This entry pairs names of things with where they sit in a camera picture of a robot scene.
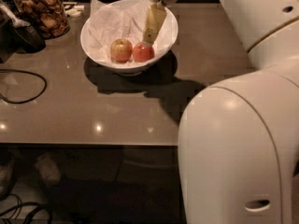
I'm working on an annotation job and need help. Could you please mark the black cable on table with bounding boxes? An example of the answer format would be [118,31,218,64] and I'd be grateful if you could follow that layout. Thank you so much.
[0,69,48,105]

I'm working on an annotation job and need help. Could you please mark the white paper liner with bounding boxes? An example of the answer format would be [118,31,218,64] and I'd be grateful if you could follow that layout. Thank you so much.
[86,0,173,63]

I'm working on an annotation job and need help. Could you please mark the small white items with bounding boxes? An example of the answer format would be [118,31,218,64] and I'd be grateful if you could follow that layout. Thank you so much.
[64,5,85,17]

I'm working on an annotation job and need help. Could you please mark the red apple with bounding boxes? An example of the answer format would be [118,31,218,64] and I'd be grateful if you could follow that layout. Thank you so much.
[133,42,155,63]

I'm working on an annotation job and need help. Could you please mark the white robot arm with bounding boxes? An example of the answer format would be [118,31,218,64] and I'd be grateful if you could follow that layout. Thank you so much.
[178,0,299,224]

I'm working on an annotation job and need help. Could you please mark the white shoe under table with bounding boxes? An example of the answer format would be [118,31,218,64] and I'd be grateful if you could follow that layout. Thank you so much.
[35,153,62,187]

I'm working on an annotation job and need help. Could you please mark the white ceramic bowl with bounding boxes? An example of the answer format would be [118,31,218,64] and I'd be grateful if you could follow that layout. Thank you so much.
[80,0,178,75]

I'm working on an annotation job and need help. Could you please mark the black rounded appliance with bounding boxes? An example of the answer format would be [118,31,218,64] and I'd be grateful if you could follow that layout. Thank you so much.
[13,25,46,53]

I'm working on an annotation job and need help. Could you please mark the white spoon handle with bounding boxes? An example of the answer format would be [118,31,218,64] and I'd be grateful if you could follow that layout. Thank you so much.
[0,0,30,28]

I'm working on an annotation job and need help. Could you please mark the black cables on floor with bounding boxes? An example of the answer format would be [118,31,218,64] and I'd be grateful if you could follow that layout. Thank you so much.
[0,193,54,224]

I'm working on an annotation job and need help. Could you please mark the yellow-red apple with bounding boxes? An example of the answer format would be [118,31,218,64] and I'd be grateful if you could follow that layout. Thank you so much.
[110,38,133,63]

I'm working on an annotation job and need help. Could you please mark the glass jar of chips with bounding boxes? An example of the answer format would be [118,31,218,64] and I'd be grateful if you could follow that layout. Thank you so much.
[14,0,70,39]

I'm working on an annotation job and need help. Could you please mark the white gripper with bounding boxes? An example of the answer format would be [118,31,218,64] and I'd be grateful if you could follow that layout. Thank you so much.
[142,0,177,45]

